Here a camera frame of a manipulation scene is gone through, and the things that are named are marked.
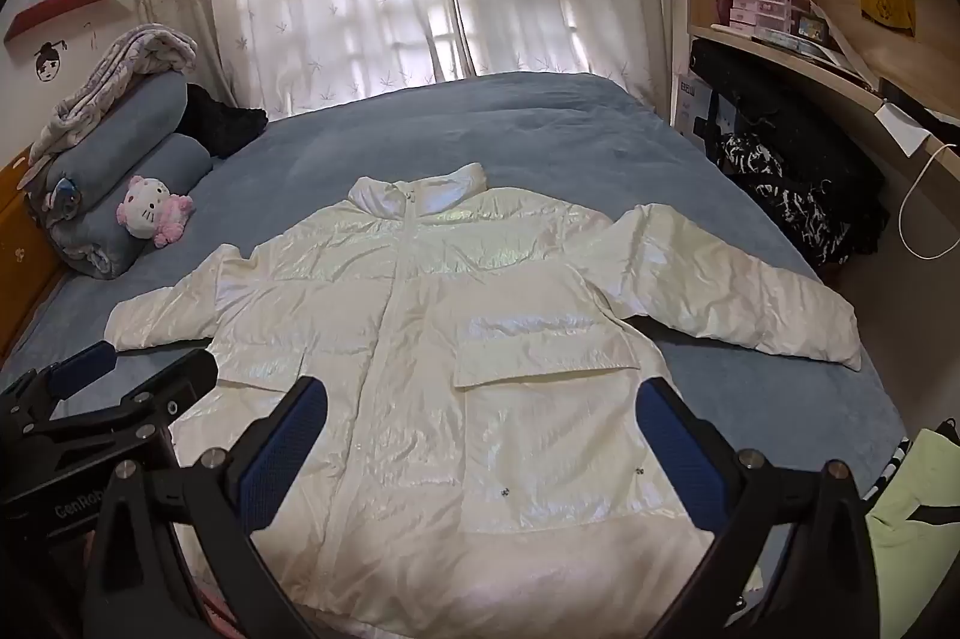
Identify light green cloth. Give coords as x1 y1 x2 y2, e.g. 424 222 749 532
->
866 418 960 639

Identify face wall sticker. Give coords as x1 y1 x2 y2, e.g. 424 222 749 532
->
34 39 68 83

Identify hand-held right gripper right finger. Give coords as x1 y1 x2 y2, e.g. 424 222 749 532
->
636 376 882 639

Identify red wall shelf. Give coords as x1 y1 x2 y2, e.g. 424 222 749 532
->
4 0 131 44

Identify wooden headboard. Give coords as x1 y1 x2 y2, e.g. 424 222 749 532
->
0 140 68 362

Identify black white striped cloth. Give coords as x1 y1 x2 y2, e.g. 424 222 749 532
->
862 436 914 505

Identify rolled grey-blue blanket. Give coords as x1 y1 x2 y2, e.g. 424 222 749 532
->
45 73 192 194
64 133 215 280

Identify white cardboard box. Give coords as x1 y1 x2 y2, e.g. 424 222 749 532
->
673 76 740 143

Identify pink drawer box set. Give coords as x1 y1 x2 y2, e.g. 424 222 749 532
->
729 0 812 36

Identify white cable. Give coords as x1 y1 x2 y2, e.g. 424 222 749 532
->
898 142 960 260

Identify white paper sheet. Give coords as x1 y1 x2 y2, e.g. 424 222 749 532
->
874 99 931 158

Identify white pink cat plush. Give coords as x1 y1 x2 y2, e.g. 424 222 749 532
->
116 174 196 248

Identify black white patterned bag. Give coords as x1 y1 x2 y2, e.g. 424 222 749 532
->
718 130 856 269

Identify bed with grey-blue cover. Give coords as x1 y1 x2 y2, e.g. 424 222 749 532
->
0 71 912 610

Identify folded patterned blanket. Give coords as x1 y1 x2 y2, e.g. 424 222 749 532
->
30 25 197 164

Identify white shiny puffer jacket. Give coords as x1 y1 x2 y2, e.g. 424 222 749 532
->
105 163 863 639

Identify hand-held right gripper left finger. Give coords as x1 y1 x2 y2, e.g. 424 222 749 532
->
84 375 331 639

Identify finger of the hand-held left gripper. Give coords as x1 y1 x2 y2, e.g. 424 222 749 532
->
0 340 119 437
15 349 220 460

